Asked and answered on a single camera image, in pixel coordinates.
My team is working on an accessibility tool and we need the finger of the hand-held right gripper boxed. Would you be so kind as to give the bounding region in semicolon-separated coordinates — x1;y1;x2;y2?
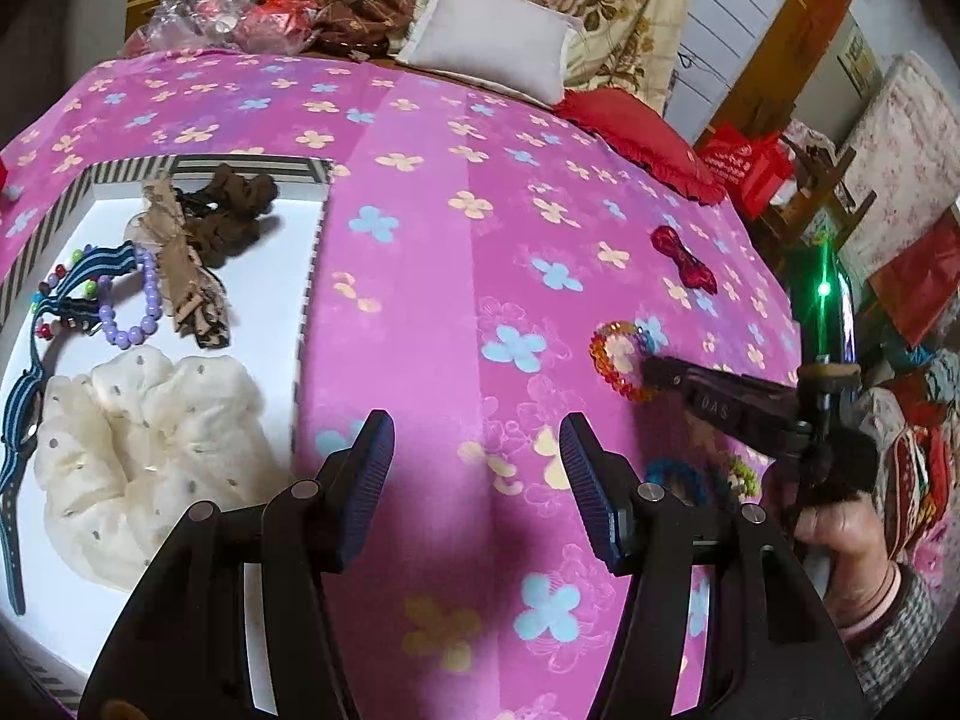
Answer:
642;358;801;458
660;356;801;421

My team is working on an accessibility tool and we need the brown scrunchie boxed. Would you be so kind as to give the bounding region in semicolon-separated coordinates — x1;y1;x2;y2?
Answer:
180;165;280;269

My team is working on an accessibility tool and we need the blue orange flower bracelet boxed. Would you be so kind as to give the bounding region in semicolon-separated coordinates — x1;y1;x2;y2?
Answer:
646;457;710;507

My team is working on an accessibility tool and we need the translucent colourful bead bracelet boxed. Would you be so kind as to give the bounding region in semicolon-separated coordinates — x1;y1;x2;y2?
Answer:
590;321;659;404

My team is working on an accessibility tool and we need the blue striped headband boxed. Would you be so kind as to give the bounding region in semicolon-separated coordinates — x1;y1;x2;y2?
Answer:
0;240;142;616

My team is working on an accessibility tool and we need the multicolour round bead bracelet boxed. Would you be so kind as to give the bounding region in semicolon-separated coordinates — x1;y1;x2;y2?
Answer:
34;255;102;342

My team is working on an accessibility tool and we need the green flower bracelet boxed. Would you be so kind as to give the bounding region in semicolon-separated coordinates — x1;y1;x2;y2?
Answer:
724;456;762;497

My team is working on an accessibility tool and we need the white pillow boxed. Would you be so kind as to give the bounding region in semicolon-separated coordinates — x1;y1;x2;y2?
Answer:
394;0;587;107

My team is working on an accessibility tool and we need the red hair bow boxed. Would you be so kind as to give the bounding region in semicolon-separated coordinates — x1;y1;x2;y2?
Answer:
651;223;719;293

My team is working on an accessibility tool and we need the striped gift box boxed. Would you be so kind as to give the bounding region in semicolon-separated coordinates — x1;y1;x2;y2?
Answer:
0;154;335;691

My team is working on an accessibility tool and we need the leopard ribbon hair bow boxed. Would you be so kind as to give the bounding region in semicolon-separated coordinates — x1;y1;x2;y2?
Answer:
139;176;233;350

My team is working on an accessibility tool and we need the red shopping bag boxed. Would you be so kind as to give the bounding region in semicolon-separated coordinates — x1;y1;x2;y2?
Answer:
701;124;792;218

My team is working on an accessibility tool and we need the person's right hand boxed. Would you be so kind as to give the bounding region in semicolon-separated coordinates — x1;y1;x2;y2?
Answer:
791;499;901;629

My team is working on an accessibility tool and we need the red plastic bag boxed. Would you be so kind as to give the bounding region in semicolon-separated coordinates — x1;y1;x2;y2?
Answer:
870;217;960;346

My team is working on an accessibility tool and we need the red ruffled cushion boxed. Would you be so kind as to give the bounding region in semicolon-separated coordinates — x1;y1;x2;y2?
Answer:
555;88;730;205

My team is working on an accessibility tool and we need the white dotted scrunchie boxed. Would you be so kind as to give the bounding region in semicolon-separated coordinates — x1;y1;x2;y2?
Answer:
34;349;290;590

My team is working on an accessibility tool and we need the red snack bag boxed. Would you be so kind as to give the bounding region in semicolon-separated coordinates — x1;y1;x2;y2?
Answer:
236;0;320;53

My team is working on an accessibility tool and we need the brown patterned cloth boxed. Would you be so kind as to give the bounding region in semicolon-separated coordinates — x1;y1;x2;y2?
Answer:
304;0;436;61

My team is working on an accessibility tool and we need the person's right forearm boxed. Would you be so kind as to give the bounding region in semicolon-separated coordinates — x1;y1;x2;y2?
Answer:
832;562;955;713

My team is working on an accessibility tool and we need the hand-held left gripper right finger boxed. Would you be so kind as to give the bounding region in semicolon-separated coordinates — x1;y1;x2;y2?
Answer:
559;412;878;720

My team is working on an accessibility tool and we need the clear plastic bag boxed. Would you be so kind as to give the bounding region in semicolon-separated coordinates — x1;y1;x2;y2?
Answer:
139;0;260;53

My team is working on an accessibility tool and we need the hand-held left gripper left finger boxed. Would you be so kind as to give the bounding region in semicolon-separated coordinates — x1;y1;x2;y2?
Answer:
79;409;397;720

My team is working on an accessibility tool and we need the pink floral fabric panel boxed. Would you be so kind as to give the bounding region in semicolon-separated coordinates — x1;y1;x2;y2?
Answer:
855;52;960;278

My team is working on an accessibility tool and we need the purple bead bracelet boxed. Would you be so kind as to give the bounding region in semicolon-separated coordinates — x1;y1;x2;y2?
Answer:
96;246;162;348

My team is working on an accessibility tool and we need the wooden chair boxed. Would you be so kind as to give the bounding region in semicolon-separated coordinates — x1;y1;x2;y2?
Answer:
757;142;878;248

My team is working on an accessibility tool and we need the pink floral bedsheet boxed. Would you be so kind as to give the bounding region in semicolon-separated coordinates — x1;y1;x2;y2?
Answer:
0;49;807;720

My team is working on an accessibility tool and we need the pile of colourful clothes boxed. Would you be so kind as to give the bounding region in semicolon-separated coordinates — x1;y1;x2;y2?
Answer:
862;345;960;548

